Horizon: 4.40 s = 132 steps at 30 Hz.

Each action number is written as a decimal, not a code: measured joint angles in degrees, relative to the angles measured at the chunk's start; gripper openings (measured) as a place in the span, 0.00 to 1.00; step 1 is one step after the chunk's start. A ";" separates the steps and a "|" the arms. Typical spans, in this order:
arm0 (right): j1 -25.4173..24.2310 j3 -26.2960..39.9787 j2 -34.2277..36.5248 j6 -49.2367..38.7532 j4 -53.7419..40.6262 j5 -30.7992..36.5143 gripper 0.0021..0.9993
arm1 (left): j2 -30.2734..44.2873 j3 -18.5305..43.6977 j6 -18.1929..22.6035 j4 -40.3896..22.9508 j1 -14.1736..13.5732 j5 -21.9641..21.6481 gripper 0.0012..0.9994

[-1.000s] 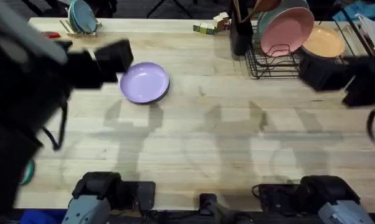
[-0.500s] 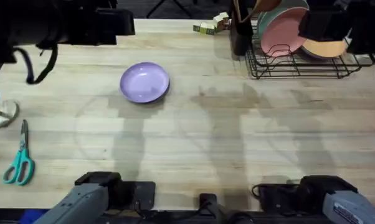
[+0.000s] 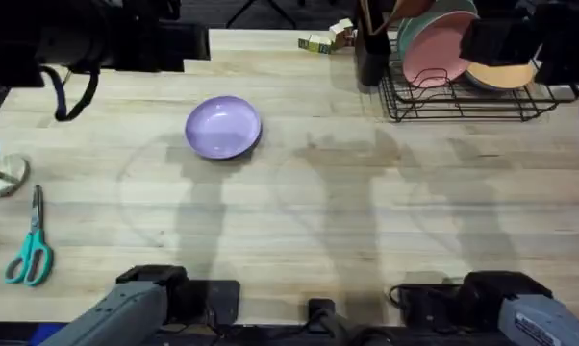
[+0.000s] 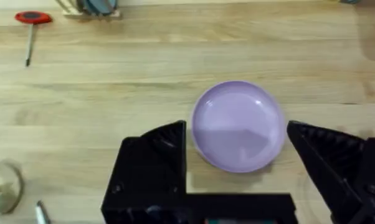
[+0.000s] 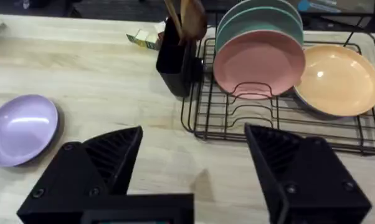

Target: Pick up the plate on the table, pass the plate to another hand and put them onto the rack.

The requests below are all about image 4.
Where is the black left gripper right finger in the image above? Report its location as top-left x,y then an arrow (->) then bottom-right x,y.
286,120 -> 375,224

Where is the red-handled T screwdriver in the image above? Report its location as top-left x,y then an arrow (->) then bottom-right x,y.
14,11 -> 54,67

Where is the blue plate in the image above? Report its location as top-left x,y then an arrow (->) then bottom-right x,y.
77,0 -> 118,16

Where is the lilac round plate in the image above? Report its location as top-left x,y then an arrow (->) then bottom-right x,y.
191,80 -> 287,174

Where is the small wooden peg rack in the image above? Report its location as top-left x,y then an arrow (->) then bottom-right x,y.
55,0 -> 121,19

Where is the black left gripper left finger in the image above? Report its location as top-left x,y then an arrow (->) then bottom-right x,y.
101,119 -> 188,224

